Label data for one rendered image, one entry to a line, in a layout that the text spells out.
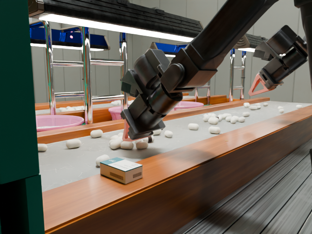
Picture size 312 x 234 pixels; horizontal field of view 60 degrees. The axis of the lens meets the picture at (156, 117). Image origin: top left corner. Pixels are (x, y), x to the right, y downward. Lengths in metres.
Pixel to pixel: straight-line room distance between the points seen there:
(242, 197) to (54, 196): 0.38
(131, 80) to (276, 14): 2.37
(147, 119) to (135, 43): 3.13
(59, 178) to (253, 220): 0.34
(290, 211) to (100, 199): 0.36
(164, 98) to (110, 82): 2.84
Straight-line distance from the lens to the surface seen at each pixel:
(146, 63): 0.58
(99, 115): 1.23
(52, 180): 0.51
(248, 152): 0.66
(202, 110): 1.25
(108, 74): 3.35
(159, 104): 0.55
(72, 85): 3.06
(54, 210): 0.35
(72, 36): 1.31
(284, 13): 2.86
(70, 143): 0.69
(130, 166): 0.40
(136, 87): 0.61
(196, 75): 0.50
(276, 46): 0.92
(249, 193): 0.63
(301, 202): 0.63
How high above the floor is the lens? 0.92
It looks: 9 degrees down
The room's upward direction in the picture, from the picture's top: straight up
